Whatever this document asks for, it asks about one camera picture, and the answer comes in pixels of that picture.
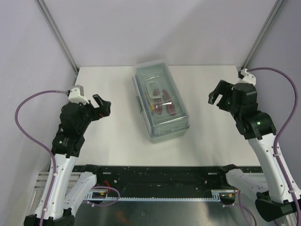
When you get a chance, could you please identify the grey slotted cable duct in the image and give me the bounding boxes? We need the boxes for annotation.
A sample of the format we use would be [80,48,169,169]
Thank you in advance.
[84,190,238,202]

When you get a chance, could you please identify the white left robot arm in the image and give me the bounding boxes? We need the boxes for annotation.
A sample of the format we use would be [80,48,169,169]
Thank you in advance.
[24,94,111,226]

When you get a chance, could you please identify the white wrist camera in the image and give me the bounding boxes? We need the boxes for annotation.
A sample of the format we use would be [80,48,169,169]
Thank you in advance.
[238,68,256,86]
[68,85,89,105]

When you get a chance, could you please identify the right aluminium frame post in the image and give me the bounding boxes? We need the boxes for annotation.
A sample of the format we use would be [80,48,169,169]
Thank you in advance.
[240,0,287,69]

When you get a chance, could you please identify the yellow handle screwdriver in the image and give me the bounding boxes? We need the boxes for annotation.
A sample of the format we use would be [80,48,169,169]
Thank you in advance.
[150,104,155,112]

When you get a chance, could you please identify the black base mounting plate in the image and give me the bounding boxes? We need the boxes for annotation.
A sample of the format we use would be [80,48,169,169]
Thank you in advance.
[48,164,264,197]

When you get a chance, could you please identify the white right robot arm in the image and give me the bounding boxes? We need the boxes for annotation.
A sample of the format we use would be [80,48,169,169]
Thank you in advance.
[208,80,301,222]

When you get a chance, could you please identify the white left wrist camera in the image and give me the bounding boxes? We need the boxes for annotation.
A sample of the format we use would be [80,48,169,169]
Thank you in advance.
[68,85,89,105]

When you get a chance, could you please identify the green plastic tool box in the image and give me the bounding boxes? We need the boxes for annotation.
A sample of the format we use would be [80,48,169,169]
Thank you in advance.
[133,60,190,143]

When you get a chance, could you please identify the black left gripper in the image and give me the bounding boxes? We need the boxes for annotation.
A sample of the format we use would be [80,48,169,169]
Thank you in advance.
[77,94,111,133]

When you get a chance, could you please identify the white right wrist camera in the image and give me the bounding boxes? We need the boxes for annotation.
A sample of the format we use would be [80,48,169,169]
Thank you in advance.
[238,68,256,86]

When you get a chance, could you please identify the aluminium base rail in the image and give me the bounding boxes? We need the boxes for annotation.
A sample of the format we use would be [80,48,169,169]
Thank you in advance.
[34,172,80,191]

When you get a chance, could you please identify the left aluminium frame post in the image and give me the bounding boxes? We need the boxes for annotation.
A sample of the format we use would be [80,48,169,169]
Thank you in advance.
[35,0,79,74]

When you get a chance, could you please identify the red and black pliers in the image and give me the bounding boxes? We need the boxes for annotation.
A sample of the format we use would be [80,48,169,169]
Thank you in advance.
[149,89,176,116]

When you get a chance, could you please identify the aluminium frame post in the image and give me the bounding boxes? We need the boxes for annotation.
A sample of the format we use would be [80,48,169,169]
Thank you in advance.
[240,0,287,69]
[35,0,79,74]

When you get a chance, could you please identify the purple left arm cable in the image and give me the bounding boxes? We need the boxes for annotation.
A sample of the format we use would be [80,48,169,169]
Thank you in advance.
[14,90,121,226]

